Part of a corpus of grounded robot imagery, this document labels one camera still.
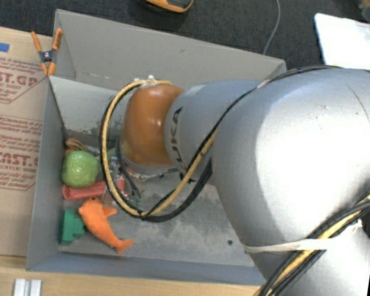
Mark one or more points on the red rolled cylinder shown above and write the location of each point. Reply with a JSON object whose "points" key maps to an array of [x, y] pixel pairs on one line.
{"points": [[81, 193]]}

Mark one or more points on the green toy apple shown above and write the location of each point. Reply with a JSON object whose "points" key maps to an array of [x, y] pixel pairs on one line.
{"points": [[80, 169]]}

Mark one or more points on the orange toy fish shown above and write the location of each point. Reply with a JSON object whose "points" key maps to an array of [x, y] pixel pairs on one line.
{"points": [[99, 222]]}

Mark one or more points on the grey metal bin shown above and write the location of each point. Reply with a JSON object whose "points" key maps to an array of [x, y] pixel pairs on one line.
{"points": [[175, 211]]}

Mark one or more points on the dark green plastic block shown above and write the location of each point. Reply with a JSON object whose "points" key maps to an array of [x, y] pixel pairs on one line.
{"points": [[69, 228]]}

